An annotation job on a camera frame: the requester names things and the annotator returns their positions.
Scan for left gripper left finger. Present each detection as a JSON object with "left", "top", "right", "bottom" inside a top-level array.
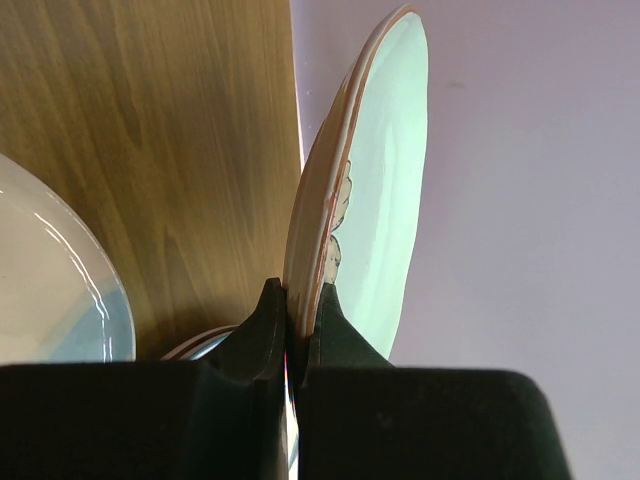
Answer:
[{"left": 1, "top": 278, "right": 288, "bottom": 479}]

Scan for green round plate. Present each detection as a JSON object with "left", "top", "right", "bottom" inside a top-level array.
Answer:
[{"left": 282, "top": 5, "right": 429, "bottom": 383}]

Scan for white blue rimmed plate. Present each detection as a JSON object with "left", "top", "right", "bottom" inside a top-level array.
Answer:
[{"left": 162, "top": 325, "right": 237, "bottom": 360}]

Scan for cream and teal plate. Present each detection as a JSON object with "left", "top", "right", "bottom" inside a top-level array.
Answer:
[{"left": 1, "top": 157, "right": 136, "bottom": 365}]

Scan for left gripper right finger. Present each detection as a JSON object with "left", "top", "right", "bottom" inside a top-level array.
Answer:
[{"left": 297, "top": 284, "right": 571, "bottom": 479}]

